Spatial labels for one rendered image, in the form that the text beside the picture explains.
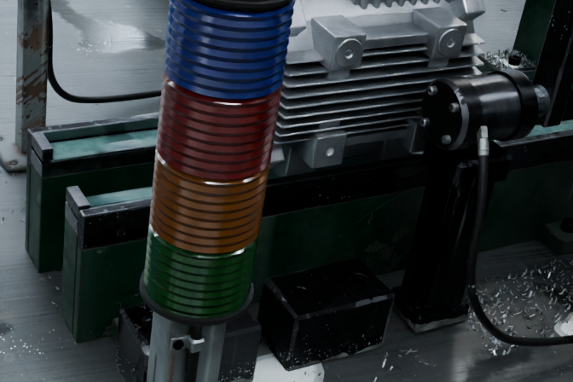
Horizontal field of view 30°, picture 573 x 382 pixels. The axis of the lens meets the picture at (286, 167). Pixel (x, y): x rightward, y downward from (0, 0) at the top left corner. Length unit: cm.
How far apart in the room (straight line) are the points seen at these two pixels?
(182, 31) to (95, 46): 91
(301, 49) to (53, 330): 32
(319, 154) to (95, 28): 65
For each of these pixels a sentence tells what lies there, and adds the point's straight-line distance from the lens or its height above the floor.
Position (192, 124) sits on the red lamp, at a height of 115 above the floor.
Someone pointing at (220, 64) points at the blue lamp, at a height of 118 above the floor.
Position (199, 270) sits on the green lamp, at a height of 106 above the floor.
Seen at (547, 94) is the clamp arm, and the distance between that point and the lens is 94.
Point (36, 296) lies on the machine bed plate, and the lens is 97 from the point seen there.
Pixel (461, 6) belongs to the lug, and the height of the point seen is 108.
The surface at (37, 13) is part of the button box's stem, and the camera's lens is 109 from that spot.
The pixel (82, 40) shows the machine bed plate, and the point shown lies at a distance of 143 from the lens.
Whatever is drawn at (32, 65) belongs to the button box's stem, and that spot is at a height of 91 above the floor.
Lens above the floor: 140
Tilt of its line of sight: 30 degrees down
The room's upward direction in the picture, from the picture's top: 9 degrees clockwise
